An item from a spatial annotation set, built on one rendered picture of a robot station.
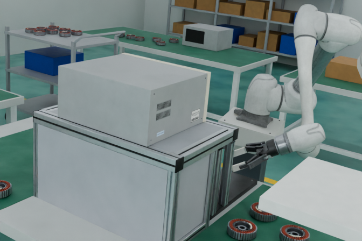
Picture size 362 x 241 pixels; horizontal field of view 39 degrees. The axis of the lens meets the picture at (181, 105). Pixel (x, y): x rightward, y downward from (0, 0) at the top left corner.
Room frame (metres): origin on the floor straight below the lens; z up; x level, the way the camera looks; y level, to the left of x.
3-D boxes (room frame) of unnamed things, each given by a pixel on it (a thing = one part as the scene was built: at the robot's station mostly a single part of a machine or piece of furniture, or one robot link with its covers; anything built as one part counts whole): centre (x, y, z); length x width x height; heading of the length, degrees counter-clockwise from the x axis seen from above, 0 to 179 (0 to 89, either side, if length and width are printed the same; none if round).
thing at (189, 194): (1.63, -0.06, 0.91); 0.28 x 0.03 x 0.32; 148
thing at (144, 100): (1.88, 0.18, 1.22); 0.44 x 0.39 x 0.20; 58
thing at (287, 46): (8.41, -1.78, 0.43); 0.42 x 0.28 x 0.30; 146
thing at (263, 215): (1.86, -0.38, 0.77); 0.11 x 0.11 x 0.04
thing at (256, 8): (8.78, -1.20, 0.92); 0.40 x 0.36 x 0.27; 146
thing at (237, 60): (5.66, 0.16, 0.37); 2.20 x 0.90 x 0.75; 58
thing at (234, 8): (9.03, -0.80, 0.87); 0.42 x 0.40 x 0.18; 57
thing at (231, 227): (1.71, -0.27, 0.77); 0.11 x 0.11 x 0.04
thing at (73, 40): (4.69, 1.15, 0.51); 1.01 x 0.60 x 1.01; 58
